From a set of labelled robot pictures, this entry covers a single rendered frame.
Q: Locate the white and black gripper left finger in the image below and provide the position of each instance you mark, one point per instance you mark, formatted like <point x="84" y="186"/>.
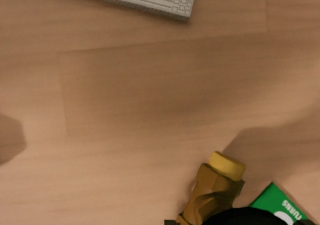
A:
<point x="170" y="222"/>

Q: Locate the dark grey pipe with metal clamp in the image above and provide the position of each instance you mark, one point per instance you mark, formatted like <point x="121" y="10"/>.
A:
<point x="219" y="183"/>

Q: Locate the green tag with chain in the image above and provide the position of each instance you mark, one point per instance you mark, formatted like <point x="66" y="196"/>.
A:
<point x="274" y="200"/>

